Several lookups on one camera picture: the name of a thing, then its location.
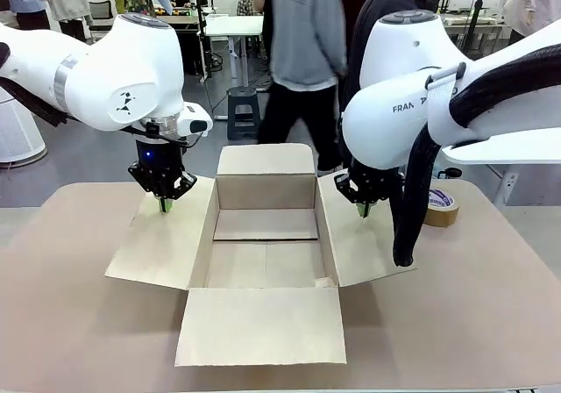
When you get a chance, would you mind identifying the wooden workbench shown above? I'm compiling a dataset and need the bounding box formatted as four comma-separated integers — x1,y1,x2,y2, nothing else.
162,9,203,35

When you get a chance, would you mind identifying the black plastic stool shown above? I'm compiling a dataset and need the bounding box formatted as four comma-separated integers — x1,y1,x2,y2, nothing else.
226,86,260,142

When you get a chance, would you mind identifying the white table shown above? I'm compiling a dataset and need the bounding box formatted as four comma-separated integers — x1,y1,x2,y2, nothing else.
440,133,561,206

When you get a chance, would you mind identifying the black mesh chair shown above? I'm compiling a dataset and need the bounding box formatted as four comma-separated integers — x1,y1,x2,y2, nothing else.
89,0,117,39

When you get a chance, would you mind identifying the person in black shirt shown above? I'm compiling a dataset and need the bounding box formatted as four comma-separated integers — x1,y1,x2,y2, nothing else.
337,0,439,175

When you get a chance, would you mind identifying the white round air purifier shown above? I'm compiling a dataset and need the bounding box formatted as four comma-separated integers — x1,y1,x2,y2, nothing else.
0,88,47,164

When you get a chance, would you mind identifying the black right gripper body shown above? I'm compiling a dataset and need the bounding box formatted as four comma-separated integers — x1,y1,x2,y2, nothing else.
350,162,399,204

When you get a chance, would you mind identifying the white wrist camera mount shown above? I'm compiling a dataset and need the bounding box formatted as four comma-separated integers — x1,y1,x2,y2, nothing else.
177,102,215,139

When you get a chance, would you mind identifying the white desk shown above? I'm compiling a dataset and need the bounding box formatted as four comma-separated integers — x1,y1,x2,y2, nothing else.
204,14,265,83

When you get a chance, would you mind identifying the brown cardboard box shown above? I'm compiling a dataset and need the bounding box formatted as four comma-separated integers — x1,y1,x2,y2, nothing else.
104,143,417,368

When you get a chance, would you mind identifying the brown packing tape roll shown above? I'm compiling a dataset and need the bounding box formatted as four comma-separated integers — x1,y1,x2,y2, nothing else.
423,187,461,228

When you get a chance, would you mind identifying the person in grey hoodie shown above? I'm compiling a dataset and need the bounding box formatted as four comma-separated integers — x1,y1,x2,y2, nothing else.
252,0,350,173

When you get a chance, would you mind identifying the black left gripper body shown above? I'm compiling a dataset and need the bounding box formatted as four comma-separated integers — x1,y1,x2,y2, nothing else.
134,137,185,180

